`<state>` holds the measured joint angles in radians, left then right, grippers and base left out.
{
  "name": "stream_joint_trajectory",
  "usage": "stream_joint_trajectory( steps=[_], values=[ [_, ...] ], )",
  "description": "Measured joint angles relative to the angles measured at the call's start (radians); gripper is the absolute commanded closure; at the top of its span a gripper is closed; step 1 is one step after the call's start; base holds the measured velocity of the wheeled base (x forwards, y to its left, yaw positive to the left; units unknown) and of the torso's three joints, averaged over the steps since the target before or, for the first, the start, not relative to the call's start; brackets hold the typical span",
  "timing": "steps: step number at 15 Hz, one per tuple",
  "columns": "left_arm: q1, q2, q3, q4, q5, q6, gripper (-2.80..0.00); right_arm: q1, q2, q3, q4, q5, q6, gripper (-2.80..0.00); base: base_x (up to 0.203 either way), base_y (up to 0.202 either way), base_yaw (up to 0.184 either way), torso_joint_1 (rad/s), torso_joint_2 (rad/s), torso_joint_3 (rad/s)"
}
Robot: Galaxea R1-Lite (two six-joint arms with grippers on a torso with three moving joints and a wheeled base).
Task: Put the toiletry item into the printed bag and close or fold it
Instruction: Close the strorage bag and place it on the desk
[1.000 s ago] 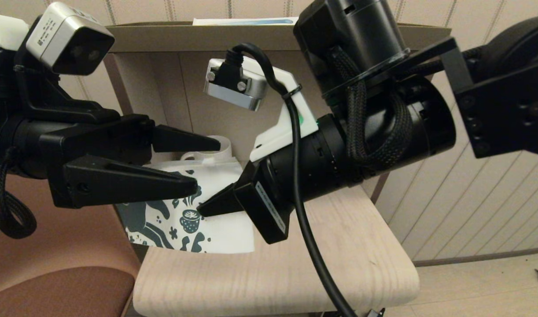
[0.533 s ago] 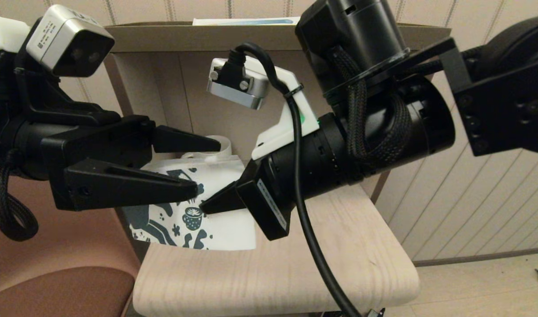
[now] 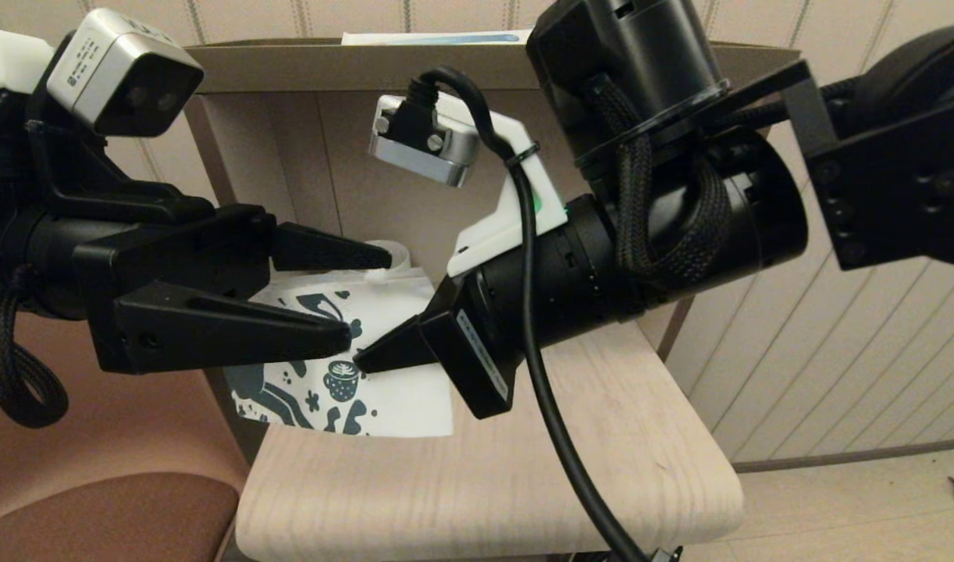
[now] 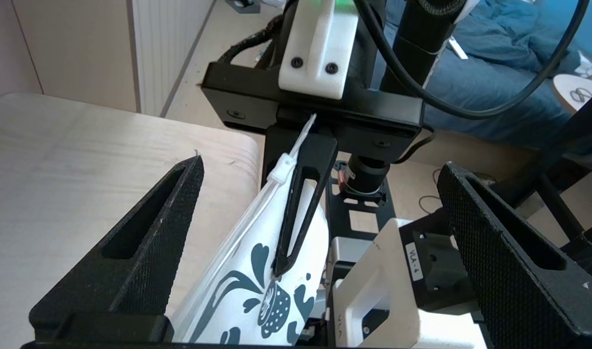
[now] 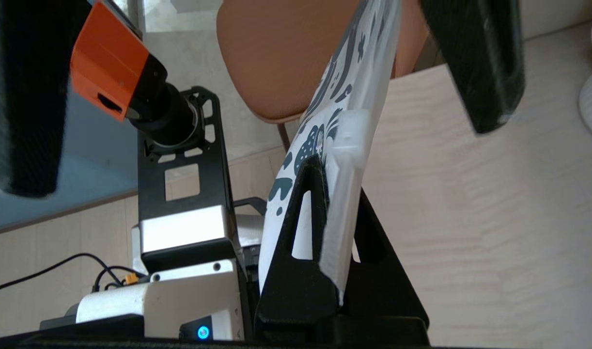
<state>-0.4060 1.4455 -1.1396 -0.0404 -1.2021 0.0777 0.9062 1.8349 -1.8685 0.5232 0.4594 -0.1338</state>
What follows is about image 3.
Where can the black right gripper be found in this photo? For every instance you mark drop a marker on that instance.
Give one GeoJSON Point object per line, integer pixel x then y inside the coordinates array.
{"type": "Point", "coordinates": [547, 289]}

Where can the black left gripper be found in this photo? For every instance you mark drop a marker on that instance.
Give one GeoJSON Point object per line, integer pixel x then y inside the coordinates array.
{"type": "Point", "coordinates": [188, 250]}

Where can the white horse-print zipper pouch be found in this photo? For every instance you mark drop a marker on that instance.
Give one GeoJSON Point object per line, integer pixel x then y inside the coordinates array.
{"type": "Point", "coordinates": [407, 398]}

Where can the white ribbed ceramic mug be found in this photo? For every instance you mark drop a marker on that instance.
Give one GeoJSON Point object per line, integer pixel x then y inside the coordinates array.
{"type": "Point", "coordinates": [399, 254]}

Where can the beige wooden shelf table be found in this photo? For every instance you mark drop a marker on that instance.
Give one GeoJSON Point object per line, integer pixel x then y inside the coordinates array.
{"type": "Point", "coordinates": [524, 484]}

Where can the white blue toothpaste box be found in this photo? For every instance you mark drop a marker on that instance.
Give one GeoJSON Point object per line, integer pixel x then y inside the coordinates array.
{"type": "Point", "coordinates": [446, 37]}

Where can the dark metal base part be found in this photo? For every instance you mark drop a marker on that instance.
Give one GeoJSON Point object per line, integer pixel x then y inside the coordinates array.
{"type": "Point", "coordinates": [671, 554]}

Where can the white right camera bracket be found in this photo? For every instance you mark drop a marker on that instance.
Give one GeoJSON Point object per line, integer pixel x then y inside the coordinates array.
{"type": "Point", "coordinates": [493, 226]}

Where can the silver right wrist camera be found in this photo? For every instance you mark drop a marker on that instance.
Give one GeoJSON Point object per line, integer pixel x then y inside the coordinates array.
{"type": "Point", "coordinates": [446, 156]}

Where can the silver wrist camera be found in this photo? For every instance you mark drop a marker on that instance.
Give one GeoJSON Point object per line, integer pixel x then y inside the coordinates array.
{"type": "Point", "coordinates": [446, 156]}
{"type": "Point", "coordinates": [110, 66]}

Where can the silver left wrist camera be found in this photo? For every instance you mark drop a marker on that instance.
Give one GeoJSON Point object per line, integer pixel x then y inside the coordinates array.
{"type": "Point", "coordinates": [110, 66]}

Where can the brown wall baseboard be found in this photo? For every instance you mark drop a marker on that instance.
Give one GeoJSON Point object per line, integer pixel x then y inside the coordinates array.
{"type": "Point", "coordinates": [852, 455]}

